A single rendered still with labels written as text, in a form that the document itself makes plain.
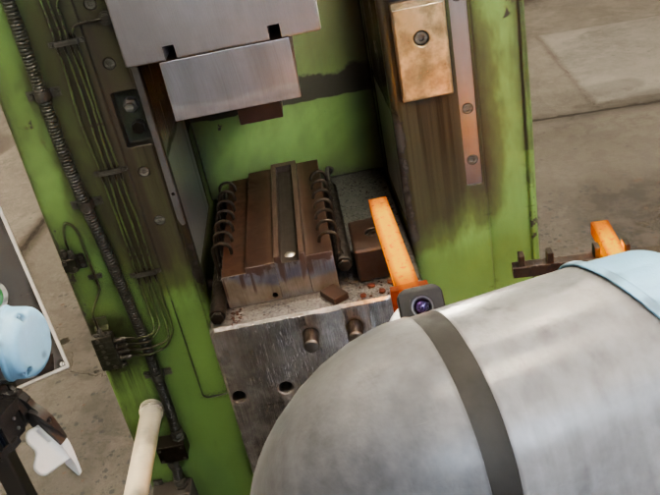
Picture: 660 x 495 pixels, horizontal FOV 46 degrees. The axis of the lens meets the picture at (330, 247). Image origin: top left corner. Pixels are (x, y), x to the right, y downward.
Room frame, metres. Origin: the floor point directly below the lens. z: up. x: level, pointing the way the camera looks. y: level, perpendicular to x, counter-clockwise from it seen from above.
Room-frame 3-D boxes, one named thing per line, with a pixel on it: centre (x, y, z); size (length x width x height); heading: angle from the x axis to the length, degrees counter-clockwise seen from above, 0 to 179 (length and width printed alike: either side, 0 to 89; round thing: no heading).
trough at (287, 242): (1.38, 0.07, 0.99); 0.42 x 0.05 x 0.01; 179
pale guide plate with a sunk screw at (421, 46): (1.30, -0.22, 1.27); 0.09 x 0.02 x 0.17; 89
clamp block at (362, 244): (1.23, -0.08, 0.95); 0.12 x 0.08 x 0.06; 179
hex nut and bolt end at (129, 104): (1.33, 0.29, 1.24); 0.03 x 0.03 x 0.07; 89
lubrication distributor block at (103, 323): (1.30, 0.47, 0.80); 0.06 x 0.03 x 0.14; 89
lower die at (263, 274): (1.38, 0.09, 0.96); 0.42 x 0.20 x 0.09; 179
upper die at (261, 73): (1.38, 0.09, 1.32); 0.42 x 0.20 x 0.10; 179
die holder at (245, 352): (1.39, 0.04, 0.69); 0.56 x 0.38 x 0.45; 179
